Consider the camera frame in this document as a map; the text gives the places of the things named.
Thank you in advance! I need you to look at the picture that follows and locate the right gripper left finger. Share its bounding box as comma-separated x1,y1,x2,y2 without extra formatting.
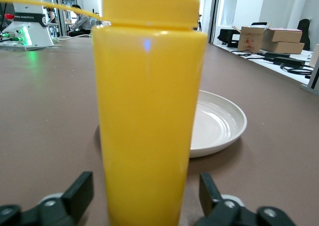
0,171,95,226

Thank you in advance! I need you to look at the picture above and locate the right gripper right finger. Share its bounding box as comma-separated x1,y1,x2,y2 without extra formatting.
196,172,297,226

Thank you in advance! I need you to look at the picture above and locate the yellow squeeze bottle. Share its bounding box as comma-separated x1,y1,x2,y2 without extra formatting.
0,0,208,226

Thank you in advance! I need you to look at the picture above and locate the beige plate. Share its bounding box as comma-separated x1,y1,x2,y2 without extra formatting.
189,90,248,159

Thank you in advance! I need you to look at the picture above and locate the white side table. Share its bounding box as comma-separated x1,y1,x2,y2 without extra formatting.
214,43,319,87

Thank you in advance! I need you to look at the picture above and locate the black power adapter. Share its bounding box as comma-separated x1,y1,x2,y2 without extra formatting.
264,52,291,59
273,57,306,67

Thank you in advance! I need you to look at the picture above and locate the cardboard box red writing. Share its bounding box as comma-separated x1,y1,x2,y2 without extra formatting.
232,23,272,54

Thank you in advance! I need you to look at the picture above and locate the black case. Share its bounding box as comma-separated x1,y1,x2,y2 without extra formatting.
217,28,242,48

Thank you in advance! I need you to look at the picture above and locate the flat plain cardboard box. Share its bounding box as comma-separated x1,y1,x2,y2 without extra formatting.
260,40,305,54

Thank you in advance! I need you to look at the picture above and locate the flat cardboard box pink top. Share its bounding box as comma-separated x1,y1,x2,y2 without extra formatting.
263,28,304,43

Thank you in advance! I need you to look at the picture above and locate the seated person striped shirt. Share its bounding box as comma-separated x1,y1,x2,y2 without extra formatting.
67,4,92,37

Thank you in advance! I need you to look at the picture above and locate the black bag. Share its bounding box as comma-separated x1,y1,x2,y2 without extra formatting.
297,18,312,51

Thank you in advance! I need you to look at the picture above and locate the black coiled adapter cable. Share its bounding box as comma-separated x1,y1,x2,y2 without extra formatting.
280,63,314,75

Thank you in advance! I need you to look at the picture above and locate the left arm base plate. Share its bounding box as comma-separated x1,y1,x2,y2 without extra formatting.
0,42,54,51

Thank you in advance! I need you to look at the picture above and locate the white toaster power cord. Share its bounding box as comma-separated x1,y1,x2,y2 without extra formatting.
53,33,91,41

